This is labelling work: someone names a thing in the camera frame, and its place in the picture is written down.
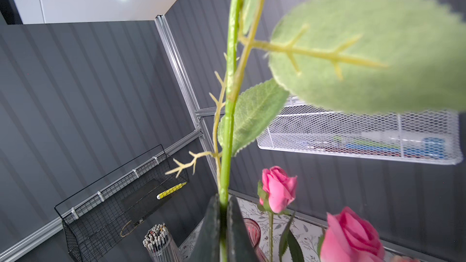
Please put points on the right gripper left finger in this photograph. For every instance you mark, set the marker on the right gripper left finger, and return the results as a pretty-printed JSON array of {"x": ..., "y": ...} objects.
[{"x": 207, "y": 247}]

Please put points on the glass cup of pencils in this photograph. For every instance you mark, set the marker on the glass cup of pencils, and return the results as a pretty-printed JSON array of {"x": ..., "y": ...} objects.
[{"x": 160, "y": 245}]

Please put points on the pink ribbed glass vase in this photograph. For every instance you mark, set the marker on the pink ribbed glass vase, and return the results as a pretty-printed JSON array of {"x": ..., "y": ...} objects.
[{"x": 254, "y": 233}]

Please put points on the yellow marker pen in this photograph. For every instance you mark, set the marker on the yellow marker pen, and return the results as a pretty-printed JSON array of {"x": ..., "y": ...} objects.
[{"x": 170, "y": 191}]

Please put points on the coral pink rose stem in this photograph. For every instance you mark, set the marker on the coral pink rose stem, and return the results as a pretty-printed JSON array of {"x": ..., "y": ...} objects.
[{"x": 350, "y": 238}]

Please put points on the hot pink rose stem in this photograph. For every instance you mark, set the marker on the hot pink rose stem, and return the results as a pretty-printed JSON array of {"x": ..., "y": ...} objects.
[{"x": 276, "y": 191}]

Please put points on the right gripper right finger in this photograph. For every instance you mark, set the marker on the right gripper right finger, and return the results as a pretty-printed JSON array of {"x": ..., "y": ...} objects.
[{"x": 239, "y": 245}]

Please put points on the cream peach rose stem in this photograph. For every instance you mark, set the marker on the cream peach rose stem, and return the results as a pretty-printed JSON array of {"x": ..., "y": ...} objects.
[{"x": 364, "y": 57}]

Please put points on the black wire wall basket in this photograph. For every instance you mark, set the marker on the black wire wall basket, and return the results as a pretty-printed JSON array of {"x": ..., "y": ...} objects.
[{"x": 96, "y": 225}]

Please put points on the white wire mesh basket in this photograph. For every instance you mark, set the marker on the white wire mesh basket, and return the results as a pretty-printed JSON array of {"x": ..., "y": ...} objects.
[{"x": 297, "y": 117}]

